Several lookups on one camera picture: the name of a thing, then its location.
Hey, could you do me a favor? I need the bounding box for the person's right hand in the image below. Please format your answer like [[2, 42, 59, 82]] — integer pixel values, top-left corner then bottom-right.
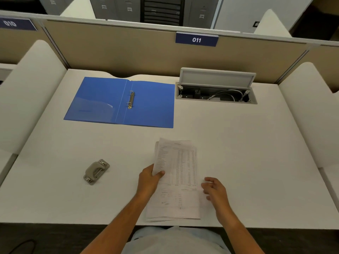
[[201, 177, 235, 224]]

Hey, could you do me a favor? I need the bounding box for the person's left hand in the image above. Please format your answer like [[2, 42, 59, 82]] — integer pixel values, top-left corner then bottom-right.
[[136, 164, 165, 200]]

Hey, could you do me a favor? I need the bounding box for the stack of printed paper sheets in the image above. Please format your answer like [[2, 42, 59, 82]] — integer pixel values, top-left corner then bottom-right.
[[144, 138, 206, 222]]

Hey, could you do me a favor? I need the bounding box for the person's left forearm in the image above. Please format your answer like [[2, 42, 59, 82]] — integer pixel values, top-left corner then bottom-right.
[[81, 194, 149, 254]]

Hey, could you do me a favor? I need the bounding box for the person's right forearm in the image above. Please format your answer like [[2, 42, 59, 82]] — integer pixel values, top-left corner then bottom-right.
[[217, 214, 266, 254]]

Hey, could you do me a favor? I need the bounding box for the grey hole punch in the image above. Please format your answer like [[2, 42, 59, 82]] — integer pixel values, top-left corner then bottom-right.
[[83, 159, 110, 186]]

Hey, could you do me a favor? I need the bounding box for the light blue shirt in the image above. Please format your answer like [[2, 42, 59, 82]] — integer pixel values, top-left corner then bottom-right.
[[121, 226, 232, 254]]

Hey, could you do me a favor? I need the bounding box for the beige partition panel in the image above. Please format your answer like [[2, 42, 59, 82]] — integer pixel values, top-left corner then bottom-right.
[[275, 45, 339, 93], [42, 20, 310, 84], [0, 28, 68, 69]]

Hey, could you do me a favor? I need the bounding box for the white desk side divider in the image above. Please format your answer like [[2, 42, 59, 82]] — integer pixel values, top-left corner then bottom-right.
[[60, 0, 96, 19], [253, 9, 292, 38], [278, 62, 339, 168], [0, 40, 67, 155]]

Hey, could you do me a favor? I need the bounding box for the blue number label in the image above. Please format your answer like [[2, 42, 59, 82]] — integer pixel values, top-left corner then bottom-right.
[[0, 17, 38, 31], [175, 32, 219, 47]]

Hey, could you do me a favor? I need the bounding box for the black drawer unit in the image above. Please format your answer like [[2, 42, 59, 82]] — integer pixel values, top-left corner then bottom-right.
[[140, 0, 185, 27]]

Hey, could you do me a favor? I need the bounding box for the grey filing cabinet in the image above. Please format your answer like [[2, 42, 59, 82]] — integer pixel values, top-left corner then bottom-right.
[[88, 0, 141, 23], [38, 0, 77, 16], [185, 0, 221, 29]]

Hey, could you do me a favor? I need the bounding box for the grey desk cable box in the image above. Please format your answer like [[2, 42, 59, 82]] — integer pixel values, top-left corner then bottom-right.
[[175, 82, 258, 105]]

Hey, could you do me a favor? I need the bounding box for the blue ring binder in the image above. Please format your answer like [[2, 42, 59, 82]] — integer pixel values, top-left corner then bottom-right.
[[64, 77, 175, 129]]

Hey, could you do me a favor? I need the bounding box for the white cable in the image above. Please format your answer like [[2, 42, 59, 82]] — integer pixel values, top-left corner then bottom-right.
[[208, 89, 251, 102]]

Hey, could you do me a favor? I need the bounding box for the grey cable box lid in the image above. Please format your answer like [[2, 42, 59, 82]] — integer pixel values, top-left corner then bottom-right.
[[179, 67, 257, 89]]

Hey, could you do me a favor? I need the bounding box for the black floor cable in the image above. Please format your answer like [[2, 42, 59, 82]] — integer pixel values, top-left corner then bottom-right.
[[7, 239, 37, 254]]

